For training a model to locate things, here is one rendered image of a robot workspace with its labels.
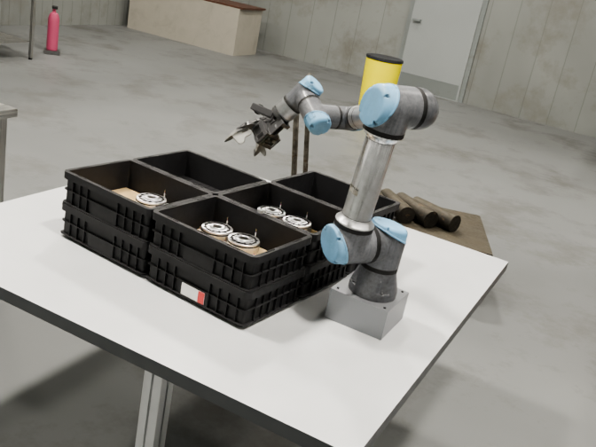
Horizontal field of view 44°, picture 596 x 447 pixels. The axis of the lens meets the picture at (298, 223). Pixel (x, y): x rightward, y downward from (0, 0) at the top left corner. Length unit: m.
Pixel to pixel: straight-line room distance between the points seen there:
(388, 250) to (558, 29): 9.30
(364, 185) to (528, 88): 9.43
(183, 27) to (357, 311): 10.26
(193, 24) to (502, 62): 4.73
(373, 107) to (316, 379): 0.73
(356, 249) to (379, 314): 0.22
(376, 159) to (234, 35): 9.77
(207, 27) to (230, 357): 10.19
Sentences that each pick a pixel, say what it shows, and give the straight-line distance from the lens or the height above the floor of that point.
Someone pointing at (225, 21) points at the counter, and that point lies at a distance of 11.80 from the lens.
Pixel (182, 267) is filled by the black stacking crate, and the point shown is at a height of 0.80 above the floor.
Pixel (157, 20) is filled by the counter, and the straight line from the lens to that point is 12.54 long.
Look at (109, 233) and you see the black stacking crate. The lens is 2.43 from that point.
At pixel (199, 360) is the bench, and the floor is 0.70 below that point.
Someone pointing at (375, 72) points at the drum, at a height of 0.57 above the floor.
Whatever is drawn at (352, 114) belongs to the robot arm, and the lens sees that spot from 2.34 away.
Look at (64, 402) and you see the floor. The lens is 3.00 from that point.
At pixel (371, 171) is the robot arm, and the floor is 1.21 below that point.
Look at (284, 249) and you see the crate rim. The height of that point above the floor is 0.92.
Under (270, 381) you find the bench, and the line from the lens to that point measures 1.94.
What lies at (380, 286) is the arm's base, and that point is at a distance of 2.24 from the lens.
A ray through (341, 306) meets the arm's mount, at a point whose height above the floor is 0.76.
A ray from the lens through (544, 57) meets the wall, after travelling 11.36.
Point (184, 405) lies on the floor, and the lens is 3.03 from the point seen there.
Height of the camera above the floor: 1.74
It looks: 20 degrees down
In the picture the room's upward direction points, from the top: 11 degrees clockwise
